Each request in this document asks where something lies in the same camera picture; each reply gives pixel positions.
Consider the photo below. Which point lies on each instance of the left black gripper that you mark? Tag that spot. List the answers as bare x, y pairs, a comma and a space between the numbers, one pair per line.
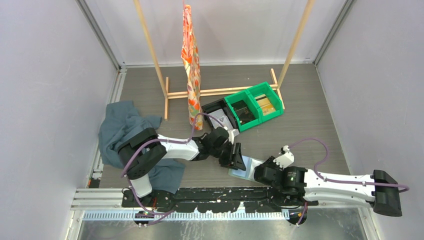
235, 158

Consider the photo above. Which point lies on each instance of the green bin right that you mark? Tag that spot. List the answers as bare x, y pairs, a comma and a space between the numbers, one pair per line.
270, 104

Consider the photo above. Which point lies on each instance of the blue-grey cloth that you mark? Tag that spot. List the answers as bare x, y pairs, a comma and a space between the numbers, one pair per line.
122, 121

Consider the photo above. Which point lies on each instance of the orange floral hanging garment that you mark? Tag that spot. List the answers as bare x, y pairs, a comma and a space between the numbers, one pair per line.
191, 63

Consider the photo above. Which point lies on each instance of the green bin left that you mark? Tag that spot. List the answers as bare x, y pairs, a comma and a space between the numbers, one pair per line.
245, 109

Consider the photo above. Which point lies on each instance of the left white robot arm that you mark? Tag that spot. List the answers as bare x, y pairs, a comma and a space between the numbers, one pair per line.
145, 150

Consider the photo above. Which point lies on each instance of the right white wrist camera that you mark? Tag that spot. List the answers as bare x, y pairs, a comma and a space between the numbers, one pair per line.
285, 158

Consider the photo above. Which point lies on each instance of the wooden clothes rack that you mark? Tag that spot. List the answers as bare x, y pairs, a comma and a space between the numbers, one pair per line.
164, 81

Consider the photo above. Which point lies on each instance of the black storage bin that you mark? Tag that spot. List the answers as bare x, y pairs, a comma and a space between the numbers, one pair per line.
215, 105

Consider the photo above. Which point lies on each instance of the green bin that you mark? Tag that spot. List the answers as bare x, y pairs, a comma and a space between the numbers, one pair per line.
245, 109
270, 104

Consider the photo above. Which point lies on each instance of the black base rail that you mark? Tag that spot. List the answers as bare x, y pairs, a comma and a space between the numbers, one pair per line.
254, 199

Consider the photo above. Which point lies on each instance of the cards in black bin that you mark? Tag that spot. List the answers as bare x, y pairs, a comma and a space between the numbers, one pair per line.
223, 119

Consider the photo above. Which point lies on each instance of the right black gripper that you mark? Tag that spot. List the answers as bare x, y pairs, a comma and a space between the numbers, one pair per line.
269, 162

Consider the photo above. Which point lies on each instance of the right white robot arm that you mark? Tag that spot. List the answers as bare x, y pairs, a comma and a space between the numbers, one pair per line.
295, 186

